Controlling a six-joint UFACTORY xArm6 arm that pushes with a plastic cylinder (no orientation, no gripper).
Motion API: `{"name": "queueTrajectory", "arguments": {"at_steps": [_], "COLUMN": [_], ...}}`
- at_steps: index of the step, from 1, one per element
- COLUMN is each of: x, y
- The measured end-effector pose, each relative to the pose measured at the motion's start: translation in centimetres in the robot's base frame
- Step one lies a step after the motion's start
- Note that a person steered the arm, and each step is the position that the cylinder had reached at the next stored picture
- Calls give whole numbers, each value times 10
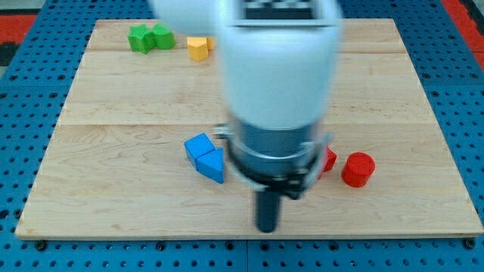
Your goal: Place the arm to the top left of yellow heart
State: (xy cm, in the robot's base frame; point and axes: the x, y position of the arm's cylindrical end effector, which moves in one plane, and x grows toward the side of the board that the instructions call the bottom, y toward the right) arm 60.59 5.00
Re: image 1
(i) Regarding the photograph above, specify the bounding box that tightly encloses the green star block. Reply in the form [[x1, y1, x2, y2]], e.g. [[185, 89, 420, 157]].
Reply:
[[127, 24, 155, 54]]

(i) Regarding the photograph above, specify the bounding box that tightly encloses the green rounded block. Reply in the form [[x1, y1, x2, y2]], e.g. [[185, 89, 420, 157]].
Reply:
[[152, 23, 175, 50]]

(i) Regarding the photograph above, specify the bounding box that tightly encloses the wooden board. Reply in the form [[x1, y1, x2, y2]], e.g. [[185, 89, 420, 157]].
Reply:
[[15, 19, 483, 241]]

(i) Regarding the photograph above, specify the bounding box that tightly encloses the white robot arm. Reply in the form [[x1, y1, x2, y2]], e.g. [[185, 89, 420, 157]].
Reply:
[[149, 0, 343, 233]]

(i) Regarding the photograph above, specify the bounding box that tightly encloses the yellow pentagon block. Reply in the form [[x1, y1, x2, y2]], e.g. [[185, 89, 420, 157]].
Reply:
[[187, 37, 209, 61]]

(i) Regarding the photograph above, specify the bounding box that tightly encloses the blue triangle block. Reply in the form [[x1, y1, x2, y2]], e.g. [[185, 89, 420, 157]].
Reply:
[[197, 148, 224, 184]]

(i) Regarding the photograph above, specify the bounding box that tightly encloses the blue cube block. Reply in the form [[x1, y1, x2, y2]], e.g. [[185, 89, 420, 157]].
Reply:
[[184, 133, 216, 171]]

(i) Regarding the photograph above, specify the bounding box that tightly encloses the red cylinder block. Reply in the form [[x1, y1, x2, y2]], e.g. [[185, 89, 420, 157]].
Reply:
[[341, 152, 376, 187]]

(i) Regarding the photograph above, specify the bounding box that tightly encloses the red block behind arm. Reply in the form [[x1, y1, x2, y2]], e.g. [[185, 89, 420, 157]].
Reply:
[[318, 147, 337, 180]]

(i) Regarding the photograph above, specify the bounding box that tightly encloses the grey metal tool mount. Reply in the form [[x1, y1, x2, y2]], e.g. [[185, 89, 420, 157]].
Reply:
[[213, 118, 333, 199]]

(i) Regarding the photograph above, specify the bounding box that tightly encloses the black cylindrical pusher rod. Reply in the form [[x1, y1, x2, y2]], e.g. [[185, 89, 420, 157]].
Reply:
[[255, 191, 280, 233]]

